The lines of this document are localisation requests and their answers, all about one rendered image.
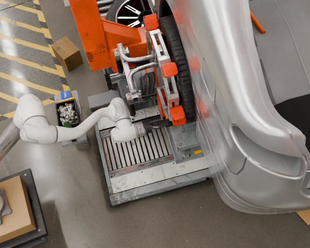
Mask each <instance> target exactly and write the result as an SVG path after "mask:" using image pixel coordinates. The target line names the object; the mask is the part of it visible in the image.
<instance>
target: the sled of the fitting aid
mask: <svg viewBox="0 0 310 248"><path fill-rule="evenodd" d="M164 128H165V132H166V135H167V138H168V141H169V144H170V147H171V150H172V153H173V156H174V159H175V163H176V164H179V163H182V162H186V161H190V160H193V159H197V158H201V157H204V154H203V151H202V149H201V146H197V147H193V148H190V149H186V150H182V151H179V152H178V151H177V148H176V145H175V142H174V139H173V136H172V133H171V130H170V127H164Z"/></svg>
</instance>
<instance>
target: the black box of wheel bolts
mask: <svg viewBox="0 0 310 248"><path fill-rule="evenodd" d="M55 107H56V115H57V122H58V126H61V127H64V126H63V123H64V122H68V121H69V122H70V124H71V126H72V128H74V127H77V126H78V125H80V124H81V119H80V113H79V108H78V105H77V103H76V100H75V99H71V100H67V101H63V102H58V103H55Z"/></svg>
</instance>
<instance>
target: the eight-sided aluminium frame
mask: <svg viewBox="0 0 310 248"><path fill-rule="evenodd" d="M145 36H146V41H147V48H148V55H151V52H153V51H151V43H150V40H151V41H152V44H153V47H154V50H155V53H156V56H157V60H158V64H159V67H160V68H161V66H162V65H163V64H166V63H170V62H171V59H170V56H169V54H168V52H167V49H166V46H165V44H164V41H163V38H162V35H161V31H160V30H159V29H156V30H152V31H145ZM156 39H159V42H160V45H161V47H162V50H163V53H164V55H163V56H161V54H160V52H159V49H158V46H157V40H156ZM149 61H150V63H152V62H153V59H150V60H149ZM161 74H162V71H161ZM162 78H163V77H162ZM170 79H171V84H172V88H173V91H170V90H169V86H168V82H167V78H163V82H164V86H162V87H158V88H156V91H157V92H158V95H159V98H160V101H161V104H162V108H163V111H164V114H165V115H166V116H167V118H168V119H169V120H170V121H172V120H171V117H170V111H169V108H172V107H173V105H172V102H175V106H179V101H180V99H179V93H178V91H177V87H176V82H175V78H174V76H171V77H170ZM162 89H163V90H164V93H165V96H166V99H167V104H168V105H167V106H166V105H165V102H164V99H163V96H162V93H161V90H162Z"/></svg>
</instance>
